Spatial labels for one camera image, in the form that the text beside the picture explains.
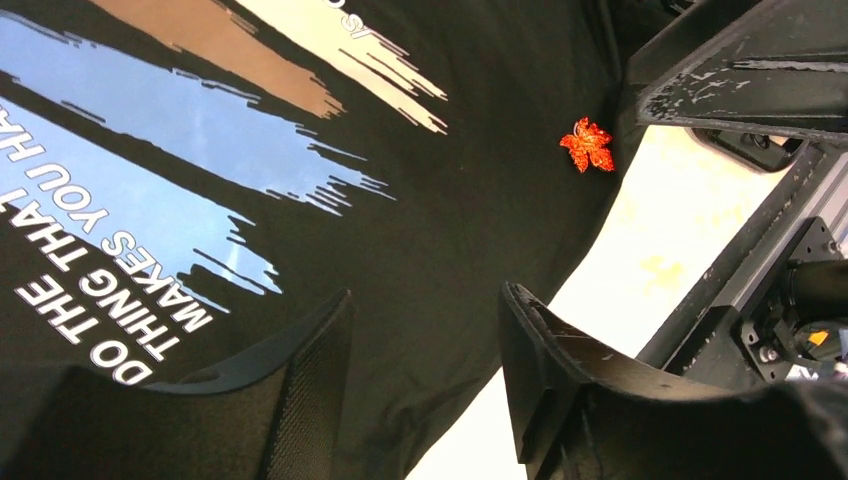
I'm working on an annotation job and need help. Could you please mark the black printed t-shirt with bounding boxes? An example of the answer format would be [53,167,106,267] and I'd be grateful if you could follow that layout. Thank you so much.
[1,1,645,479]

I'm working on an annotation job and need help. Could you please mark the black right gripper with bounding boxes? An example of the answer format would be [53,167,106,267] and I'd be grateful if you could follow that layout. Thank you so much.
[627,0,847,173]

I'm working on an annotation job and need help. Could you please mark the red maple leaf brooch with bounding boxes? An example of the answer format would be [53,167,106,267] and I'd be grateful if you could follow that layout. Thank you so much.
[559,117,615,173]

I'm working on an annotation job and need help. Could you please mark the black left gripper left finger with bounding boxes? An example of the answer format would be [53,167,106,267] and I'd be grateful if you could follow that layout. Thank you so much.
[1,290,355,479]

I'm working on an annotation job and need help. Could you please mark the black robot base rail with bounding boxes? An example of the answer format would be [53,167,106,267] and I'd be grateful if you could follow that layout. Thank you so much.
[637,146,847,390]

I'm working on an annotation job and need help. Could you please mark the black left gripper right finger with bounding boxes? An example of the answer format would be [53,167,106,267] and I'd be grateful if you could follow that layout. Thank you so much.
[498,282,848,480]

